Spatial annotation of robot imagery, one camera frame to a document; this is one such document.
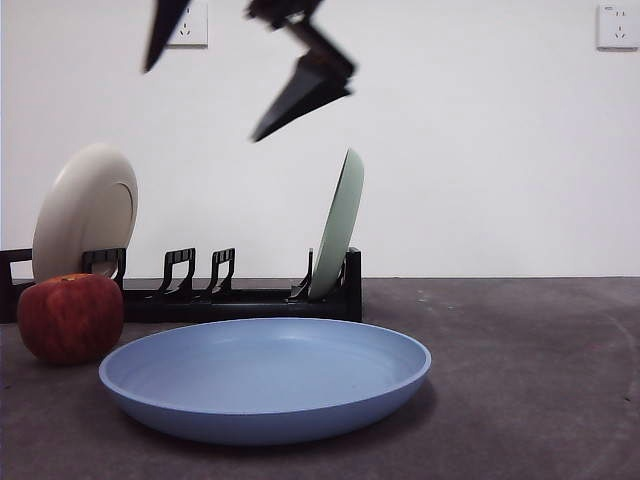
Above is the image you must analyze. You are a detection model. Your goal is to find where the cream plate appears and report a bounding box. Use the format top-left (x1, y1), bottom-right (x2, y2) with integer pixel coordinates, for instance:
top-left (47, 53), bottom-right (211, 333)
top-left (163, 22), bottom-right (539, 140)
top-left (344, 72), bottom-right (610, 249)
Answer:
top-left (31, 143), bottom-right (140, 287)

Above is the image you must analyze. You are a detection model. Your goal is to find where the blue plate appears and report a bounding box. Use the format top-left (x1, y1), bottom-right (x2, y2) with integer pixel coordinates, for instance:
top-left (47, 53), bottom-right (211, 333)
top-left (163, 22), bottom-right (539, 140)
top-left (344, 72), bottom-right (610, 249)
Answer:
top-left (98, 317), bottom-right (432, 447)

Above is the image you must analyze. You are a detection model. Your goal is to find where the white wall socket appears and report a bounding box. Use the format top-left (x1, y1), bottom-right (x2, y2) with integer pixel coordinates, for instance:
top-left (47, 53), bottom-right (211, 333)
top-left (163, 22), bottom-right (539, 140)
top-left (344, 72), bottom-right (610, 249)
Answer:
top-left (166, 1), bottom-right (209, 50)
top-left (595, 3), bottom-right (640, 52)

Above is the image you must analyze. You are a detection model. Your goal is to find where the black plate rack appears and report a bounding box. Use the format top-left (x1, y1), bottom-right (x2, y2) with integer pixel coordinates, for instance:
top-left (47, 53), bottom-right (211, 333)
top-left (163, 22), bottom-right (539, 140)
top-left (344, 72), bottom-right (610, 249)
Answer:
top-left (0, 246), bottom-right (363, 325)

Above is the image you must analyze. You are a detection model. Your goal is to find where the pale green plate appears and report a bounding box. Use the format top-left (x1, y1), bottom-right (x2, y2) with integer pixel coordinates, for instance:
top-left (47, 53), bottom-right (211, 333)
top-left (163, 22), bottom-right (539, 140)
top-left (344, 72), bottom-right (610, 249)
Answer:
top-left (308, 147), bottom-right (365, 303)

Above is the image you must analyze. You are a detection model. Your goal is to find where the red apple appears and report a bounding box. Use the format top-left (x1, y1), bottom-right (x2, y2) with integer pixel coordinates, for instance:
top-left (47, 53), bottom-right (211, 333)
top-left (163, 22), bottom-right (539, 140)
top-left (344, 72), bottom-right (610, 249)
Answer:
top-left (17, 273), bottom-right (125, 366)

